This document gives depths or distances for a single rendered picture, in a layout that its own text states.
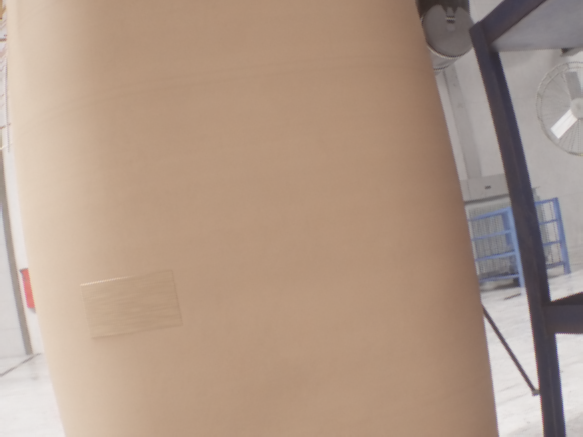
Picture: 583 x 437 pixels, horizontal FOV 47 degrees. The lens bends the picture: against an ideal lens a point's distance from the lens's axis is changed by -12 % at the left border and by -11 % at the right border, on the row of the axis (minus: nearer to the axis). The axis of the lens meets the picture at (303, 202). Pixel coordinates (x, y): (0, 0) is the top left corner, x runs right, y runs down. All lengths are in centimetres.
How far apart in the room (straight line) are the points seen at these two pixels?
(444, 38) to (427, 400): 80
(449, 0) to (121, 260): 90
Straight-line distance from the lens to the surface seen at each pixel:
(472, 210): 1043
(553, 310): 88
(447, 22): 135
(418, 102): 73
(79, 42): 68
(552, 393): 92
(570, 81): 600
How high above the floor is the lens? 64
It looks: 6 degrees up
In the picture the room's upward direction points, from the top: 11 degrees counter-clockwise
